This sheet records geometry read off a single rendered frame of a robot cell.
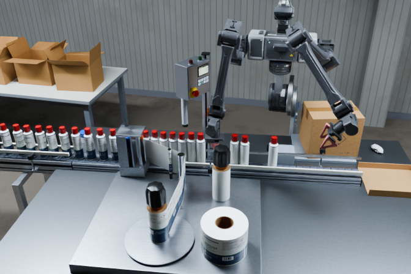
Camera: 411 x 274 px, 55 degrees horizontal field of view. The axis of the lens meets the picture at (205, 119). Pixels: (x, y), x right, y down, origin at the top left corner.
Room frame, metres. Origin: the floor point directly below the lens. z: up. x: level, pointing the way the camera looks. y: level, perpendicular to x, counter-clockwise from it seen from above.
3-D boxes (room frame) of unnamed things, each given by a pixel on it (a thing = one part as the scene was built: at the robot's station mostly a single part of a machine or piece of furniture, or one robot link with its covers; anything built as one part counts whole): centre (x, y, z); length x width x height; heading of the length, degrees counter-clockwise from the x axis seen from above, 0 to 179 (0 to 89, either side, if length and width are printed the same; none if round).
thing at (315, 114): (2.11, -0.76, 0.99); 0.30 x 0.24 x 0.27; 91
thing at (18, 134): (2.04, 1.11, 0.98); 0.05 x 0.05 x 0.20
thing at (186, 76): (1.99, 0.06, 1.38); 0.17 x 0.10 x 0.19; 138
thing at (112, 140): (1.96, 0.53, 0.98); 0.05 x 0.05 x 0.20
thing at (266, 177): (1.90, -0.03, 0.85); 1.65 x 0.11 x 0.05; 83
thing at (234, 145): (1.89, -0.16, 0.98); 0.05 x 0.05 x 0.20
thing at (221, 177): (1.61, -0.07, 1.03); 0.09 x 0.09 x 0.30
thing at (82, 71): (3.35, 1.14, 0.97); 0.51 x 0.42 x 0.37; 171
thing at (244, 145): (1.87, -0.21, 0.98); 0.05 x 0.05 x 0.20
